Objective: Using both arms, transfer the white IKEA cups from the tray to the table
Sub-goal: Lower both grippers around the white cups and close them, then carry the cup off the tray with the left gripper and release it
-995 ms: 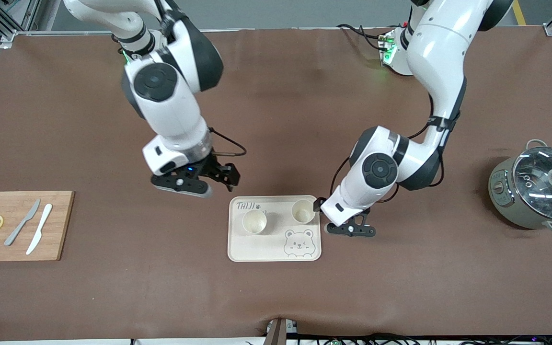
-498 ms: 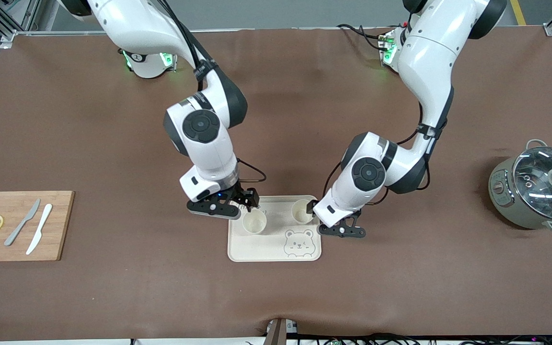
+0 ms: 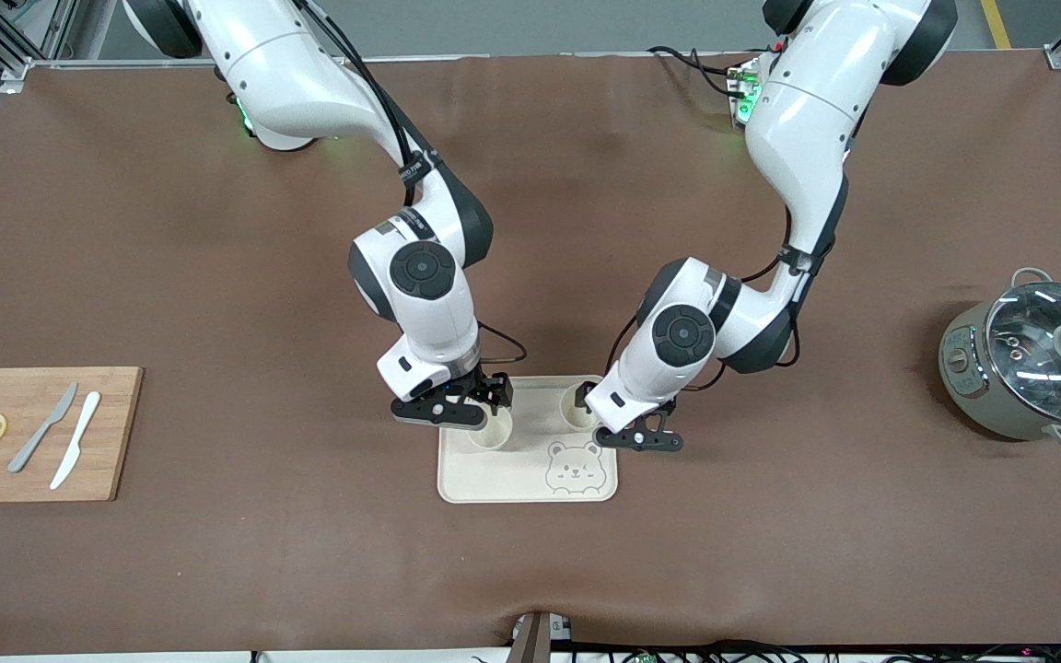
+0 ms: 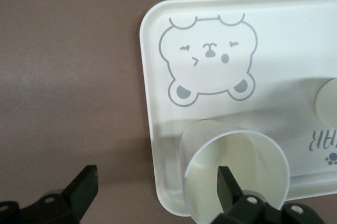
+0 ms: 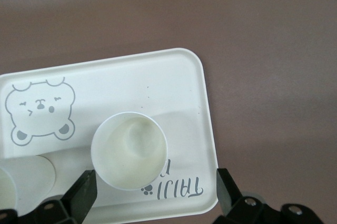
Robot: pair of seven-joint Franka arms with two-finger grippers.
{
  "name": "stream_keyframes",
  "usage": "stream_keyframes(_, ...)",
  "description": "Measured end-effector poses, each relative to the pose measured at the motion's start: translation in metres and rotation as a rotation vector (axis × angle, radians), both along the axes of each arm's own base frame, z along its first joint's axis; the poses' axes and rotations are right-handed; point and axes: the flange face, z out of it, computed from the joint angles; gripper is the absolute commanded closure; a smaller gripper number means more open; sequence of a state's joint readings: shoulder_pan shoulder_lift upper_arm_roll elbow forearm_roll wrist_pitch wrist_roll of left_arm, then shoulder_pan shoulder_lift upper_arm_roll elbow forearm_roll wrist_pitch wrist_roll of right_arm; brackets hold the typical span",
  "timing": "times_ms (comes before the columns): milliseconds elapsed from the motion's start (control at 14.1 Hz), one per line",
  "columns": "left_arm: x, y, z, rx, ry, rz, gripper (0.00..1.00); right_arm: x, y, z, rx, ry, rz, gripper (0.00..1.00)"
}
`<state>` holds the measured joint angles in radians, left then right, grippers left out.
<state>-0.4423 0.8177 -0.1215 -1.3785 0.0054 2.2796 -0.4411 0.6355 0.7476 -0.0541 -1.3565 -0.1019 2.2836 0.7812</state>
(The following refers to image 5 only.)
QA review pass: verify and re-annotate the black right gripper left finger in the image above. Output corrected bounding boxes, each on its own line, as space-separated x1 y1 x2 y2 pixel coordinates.
20 170 98 224

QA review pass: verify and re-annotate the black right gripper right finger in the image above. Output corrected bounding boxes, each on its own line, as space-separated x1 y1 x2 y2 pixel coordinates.
214 168 280 224

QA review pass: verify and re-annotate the white paper cup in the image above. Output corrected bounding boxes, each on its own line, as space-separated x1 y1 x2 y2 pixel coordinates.
90 112 169 191
0 155 57 216

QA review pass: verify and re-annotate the white tray with bear print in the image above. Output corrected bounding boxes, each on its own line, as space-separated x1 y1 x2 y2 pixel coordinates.
0 47 220 208

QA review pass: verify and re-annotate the brown table cover mat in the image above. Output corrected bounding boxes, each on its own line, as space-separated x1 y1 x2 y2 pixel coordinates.
0 0 337 224

